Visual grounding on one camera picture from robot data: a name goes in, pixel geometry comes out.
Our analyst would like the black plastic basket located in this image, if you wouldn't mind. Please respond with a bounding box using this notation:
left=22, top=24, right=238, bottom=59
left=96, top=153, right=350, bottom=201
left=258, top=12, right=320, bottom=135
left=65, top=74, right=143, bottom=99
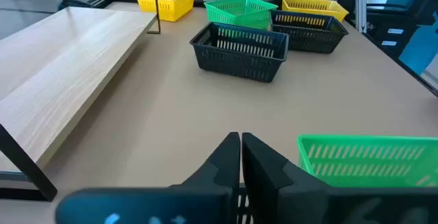
left=270, top=10, right=349, bottom=54
left=189, top=21, right=290, bottom=84

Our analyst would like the yellow plastic basket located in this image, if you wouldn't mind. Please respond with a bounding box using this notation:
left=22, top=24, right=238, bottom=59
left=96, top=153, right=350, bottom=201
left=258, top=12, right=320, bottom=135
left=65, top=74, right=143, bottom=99
left=281, top=0, right=350, bottom=23
left=134, top=0, right=198, bottom=23

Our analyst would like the black case with white labels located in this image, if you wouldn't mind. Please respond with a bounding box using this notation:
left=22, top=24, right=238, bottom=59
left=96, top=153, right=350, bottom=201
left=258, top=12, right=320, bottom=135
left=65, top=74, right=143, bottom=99
left=365, top=0, right=438, bottom=60

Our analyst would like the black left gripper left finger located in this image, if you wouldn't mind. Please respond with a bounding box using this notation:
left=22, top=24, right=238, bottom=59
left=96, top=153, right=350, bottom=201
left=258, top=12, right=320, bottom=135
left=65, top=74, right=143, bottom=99
left=55, top=131, right=241, bottom=224

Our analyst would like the silver aluminium post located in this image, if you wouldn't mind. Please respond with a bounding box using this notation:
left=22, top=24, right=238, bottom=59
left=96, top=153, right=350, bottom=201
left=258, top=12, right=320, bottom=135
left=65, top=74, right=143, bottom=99
left=355, top=0, right=368, bottom=34

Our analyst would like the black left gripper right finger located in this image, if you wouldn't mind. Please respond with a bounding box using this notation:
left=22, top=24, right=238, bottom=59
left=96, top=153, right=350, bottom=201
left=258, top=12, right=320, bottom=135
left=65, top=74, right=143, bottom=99
left=241, top=132, right=438, bottom=224

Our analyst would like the blue panel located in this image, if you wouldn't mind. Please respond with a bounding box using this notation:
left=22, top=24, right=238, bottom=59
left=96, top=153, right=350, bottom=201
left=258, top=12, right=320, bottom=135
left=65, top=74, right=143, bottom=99
left=398, top=21, right=438, bottom=76

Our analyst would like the green plastic basket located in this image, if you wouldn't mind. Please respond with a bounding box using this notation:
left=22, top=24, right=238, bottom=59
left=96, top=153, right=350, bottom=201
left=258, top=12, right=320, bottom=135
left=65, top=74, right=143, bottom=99
left=204, top=0, right=279, bottom=32
left=296, top=134, right=438, bottom=188

